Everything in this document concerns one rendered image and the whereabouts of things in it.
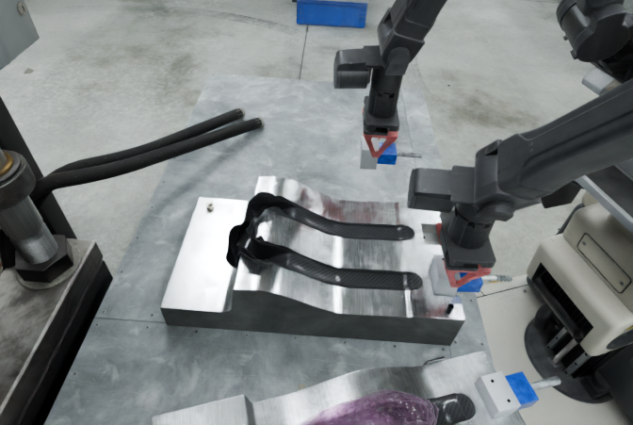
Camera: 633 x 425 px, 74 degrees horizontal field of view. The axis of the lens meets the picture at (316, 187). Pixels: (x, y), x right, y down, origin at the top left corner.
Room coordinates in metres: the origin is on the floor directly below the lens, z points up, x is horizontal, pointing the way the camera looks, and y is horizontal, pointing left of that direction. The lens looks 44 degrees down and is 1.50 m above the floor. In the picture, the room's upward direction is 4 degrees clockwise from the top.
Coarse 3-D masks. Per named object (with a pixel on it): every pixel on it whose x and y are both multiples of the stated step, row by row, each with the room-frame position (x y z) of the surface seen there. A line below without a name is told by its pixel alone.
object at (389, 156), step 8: (376, 144) 0.71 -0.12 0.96; (392, 144) 0.73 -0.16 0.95; (360, 152) 0.72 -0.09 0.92; (368, 152) 0.69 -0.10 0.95; (384, 152) 0.70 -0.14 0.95; (392, 152) 0.70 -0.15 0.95; (400, 152) 0.71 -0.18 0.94; (408, 152) 0.71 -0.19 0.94; (416, 152) 0.71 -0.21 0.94; (360, 160) 0.70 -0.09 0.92; (368, 160) 0.69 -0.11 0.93; (376, 160) 0.69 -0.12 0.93; (384, 160) 0.69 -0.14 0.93; (392, 160) 0.69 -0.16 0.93; (360, 168) 0.69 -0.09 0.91; (368, 168) 0.69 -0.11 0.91; (376, 168) 0.69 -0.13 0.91
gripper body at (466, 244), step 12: (444, 216) 0.46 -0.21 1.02; (456, 216) 0.42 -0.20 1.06; (444, 228) 0.43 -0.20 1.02; (456, 228) 0.41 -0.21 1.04; (468, 228) 0.40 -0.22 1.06; (480, 228) 0.39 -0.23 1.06; (456, 240) 0.40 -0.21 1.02; (468, 240) 0.39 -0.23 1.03; (480, 240) 0.40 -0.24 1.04; (456, 252) 0.39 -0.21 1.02; (468, 252) 0.39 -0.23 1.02; (480, 252) 0.39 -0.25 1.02; (492, 252) 0.39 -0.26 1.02; (456, 264) 0.37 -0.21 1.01; (480, 264) 0.37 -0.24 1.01; (492, 264) 0.37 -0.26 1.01
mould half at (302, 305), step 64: (256, 192) 0.56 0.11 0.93; (320, 192) 0.61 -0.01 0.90; (192, 256) 0.46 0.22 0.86; (320, 256) 0.45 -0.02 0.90; (384, 256) 0.47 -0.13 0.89; (192, 320) 0.35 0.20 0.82; (256, 320) 0.35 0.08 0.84; (320, 320) 0.35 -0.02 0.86; (384, 320) 0.35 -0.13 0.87; (448, 320) 0.35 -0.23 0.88
